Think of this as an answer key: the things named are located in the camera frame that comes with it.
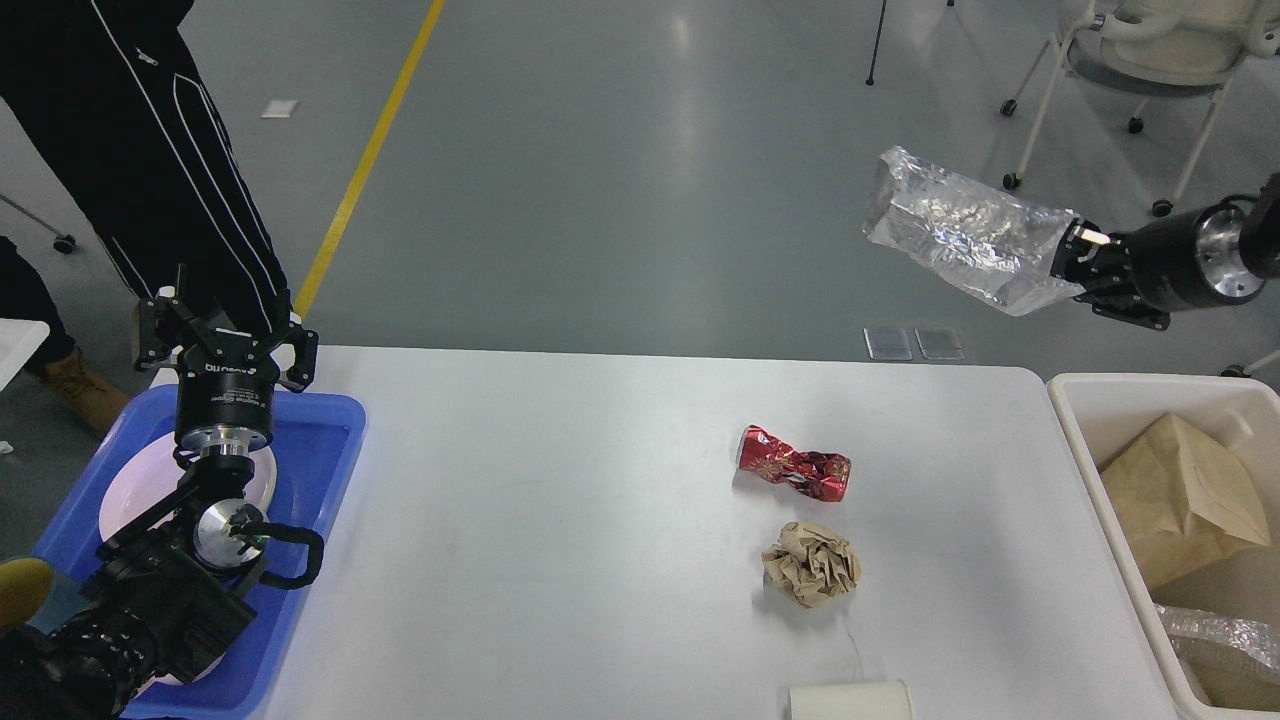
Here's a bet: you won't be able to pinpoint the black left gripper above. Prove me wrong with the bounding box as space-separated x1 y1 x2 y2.
131 264 319 451

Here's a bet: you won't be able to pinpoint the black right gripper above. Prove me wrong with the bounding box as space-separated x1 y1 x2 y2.
1050 202 1267 332

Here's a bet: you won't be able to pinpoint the pink plate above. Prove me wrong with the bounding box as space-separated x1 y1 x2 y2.
99 432 276 541

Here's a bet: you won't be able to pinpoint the aluminium foil sheet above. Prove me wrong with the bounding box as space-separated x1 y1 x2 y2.
863 146 1085 316

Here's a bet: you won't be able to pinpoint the brown paper bag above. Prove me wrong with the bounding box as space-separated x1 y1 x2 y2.
1100 413 1272 591

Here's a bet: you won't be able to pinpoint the teal mug yellow inside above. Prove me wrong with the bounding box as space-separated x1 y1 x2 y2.
1 557 55 628

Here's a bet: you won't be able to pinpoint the brown paper ball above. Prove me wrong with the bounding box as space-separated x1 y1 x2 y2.
760 521 863 609

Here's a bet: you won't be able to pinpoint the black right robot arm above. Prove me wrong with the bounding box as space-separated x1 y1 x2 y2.
1051 174 1279 331

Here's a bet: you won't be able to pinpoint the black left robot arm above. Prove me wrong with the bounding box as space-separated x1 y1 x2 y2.
3 284 325 719

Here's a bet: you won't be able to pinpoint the blue plastic tray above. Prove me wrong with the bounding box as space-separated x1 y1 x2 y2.
35 386 366 719

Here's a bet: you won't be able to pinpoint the brown boot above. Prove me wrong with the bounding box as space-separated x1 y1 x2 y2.
0 234 133 434

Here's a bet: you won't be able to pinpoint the beige plastic bin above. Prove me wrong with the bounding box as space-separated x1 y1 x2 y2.
1047 373 1279 719

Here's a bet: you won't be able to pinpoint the metal floor plate right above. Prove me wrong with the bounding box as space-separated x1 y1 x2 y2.
914 327 966 363

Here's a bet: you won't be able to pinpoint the metal floor plate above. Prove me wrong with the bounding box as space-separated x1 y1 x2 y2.
863 325 914 363
914 327 966 363

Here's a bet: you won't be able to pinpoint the white side table left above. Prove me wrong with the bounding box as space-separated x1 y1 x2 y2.
0 318 49 389

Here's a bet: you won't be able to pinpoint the white chair base left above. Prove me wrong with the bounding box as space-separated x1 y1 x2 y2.
0 193 78 255

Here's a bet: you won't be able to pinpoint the white office chair right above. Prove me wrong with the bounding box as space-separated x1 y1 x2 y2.
1000 1 1279 218

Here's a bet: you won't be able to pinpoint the metal floor plate left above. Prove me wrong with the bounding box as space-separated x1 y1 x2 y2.
863 325 914 363

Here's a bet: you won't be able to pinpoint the person in striped track pants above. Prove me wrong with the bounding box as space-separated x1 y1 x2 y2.
1 1 289 334

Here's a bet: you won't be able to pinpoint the black tripod leg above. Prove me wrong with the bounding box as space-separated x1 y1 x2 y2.
865 0 890 87

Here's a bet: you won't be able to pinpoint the red foil wrapper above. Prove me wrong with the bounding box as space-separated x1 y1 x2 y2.
739 425 851 503

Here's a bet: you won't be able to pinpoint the white paper cup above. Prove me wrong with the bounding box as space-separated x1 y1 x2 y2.
788 682 915 720

